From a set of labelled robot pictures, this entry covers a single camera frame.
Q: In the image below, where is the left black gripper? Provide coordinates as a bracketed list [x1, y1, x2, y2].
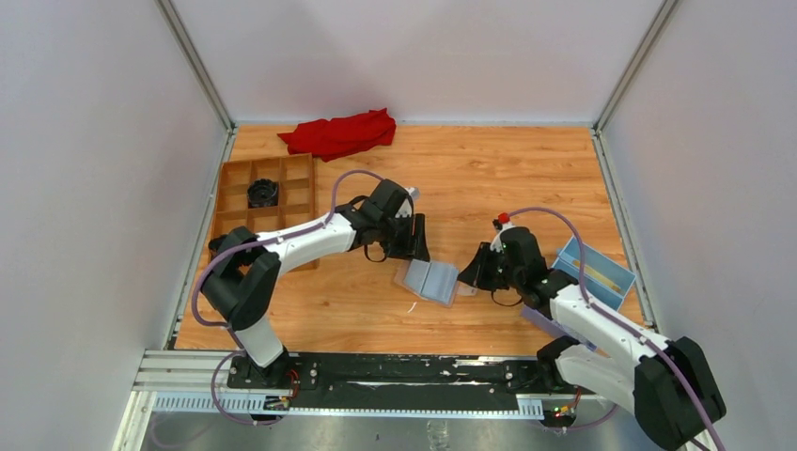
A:
[377, 212, 430, 262]

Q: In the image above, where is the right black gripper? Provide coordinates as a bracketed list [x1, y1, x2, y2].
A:
[458, 241, 524, 291]

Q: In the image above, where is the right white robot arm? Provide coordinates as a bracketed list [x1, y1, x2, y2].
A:
[458, 212, 727, 450]

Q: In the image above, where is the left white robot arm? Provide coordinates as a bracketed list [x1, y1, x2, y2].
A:
[192, 179, 430, 388]

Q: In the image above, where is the blue plastic box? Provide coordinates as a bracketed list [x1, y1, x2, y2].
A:
[521, 237, 636, 350]

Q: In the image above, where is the brown compartment tray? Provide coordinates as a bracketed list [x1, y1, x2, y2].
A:
[206, 155, 318, 243]

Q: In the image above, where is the red cloth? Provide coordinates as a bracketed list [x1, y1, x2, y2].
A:
[277, 108, 397, 163]

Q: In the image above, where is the black round part upper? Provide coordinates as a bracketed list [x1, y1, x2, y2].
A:
[246, 179, 279, 209]

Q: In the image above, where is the black round part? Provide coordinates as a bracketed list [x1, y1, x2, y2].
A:
[208, 234, 227, 260]
[246, 179, 279, 209]

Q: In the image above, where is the black round part lower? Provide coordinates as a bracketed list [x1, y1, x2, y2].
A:
[208, 234, 227, 260]

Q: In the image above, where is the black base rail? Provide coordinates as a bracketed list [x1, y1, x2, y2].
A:
[222, 352, 580, 413]

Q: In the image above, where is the aluminium frame rail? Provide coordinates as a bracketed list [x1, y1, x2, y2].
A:
[112, 350, 717, 451]

